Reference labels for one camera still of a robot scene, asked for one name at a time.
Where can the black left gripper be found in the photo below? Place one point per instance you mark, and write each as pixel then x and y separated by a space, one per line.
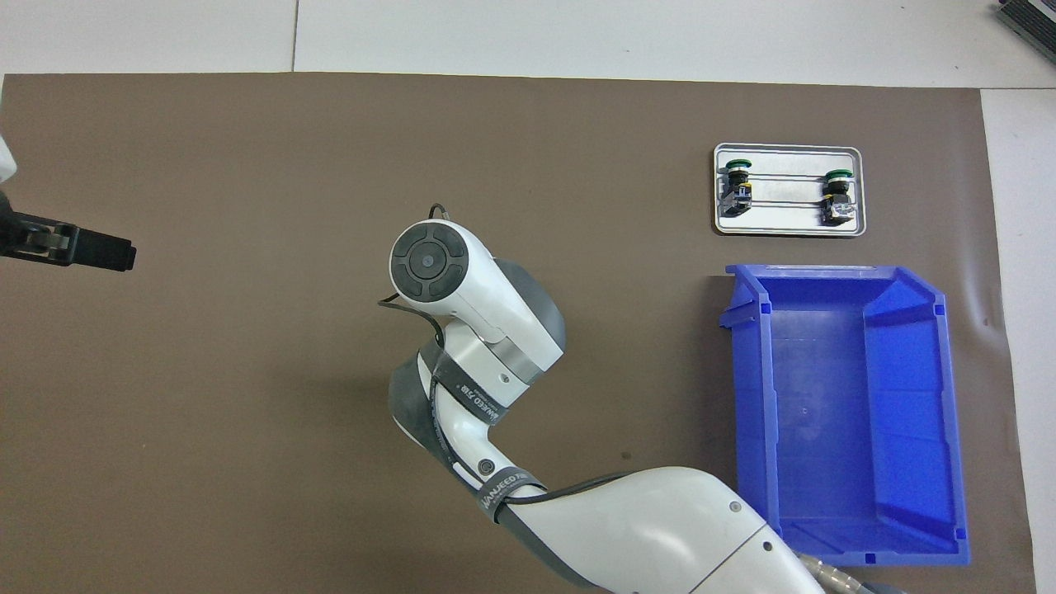
pixel 4 227

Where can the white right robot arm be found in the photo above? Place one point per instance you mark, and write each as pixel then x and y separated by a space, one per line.
pixel 495 313

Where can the brown paper table mat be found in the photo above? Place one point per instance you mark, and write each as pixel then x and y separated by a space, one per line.
pixel 247 165

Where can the grey metal tray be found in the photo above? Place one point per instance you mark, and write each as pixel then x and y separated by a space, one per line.
pixel 788 219

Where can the blue plastic storage bin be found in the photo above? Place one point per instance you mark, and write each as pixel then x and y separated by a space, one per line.
pixel 825 412

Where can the grey ribbed device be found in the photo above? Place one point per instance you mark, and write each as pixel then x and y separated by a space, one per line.
pixel 1035 16

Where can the green push button switch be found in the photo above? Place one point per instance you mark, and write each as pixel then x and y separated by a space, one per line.
pixel 737 190
pixel 838 198

